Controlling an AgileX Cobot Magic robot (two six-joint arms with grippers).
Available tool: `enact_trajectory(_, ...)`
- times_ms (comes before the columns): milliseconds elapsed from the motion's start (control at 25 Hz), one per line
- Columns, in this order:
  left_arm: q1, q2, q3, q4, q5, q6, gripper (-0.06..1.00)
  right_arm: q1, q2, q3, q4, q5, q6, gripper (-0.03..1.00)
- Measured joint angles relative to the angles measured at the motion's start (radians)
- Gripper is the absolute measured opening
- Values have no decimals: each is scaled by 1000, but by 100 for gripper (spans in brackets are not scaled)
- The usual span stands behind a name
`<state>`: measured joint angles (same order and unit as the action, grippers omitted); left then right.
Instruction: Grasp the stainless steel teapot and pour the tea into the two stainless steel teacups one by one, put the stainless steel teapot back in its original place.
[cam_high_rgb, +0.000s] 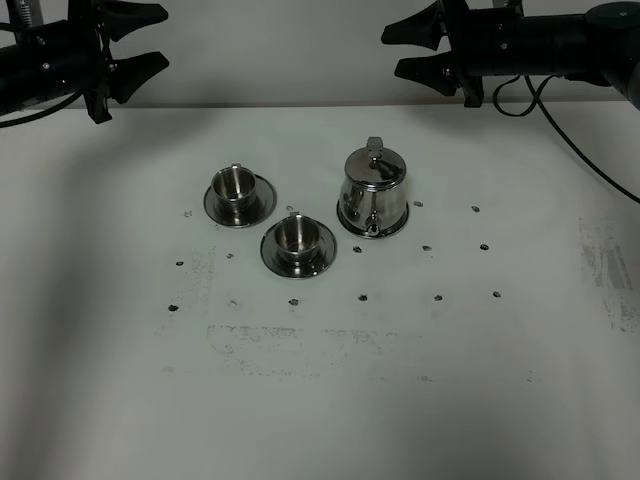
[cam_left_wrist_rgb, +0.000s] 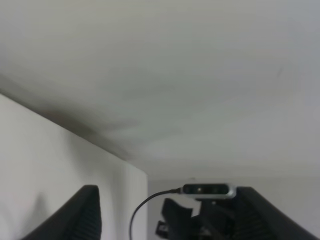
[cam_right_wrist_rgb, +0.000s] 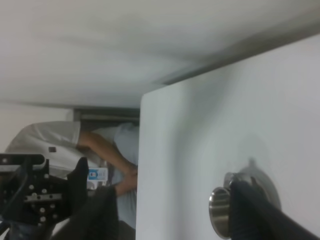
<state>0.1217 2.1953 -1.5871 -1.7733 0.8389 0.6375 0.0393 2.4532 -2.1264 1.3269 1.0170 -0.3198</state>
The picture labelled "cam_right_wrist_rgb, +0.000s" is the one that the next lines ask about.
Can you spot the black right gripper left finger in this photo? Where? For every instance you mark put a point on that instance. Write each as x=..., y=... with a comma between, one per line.
x=93, y=217

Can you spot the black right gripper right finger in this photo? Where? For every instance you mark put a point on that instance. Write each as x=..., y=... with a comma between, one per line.
x=252, y=217

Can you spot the stainless steel teapot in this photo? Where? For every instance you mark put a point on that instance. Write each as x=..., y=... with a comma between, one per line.
x=220, y=198

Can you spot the blue white badge card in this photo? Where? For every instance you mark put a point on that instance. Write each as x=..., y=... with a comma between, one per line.
x=99, y=174

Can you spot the person in white shirt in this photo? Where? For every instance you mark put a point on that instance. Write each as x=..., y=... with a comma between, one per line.
x=65, y=142

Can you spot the black metal bracket mount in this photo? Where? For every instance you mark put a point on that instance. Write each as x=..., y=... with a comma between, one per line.
x=29, y=194

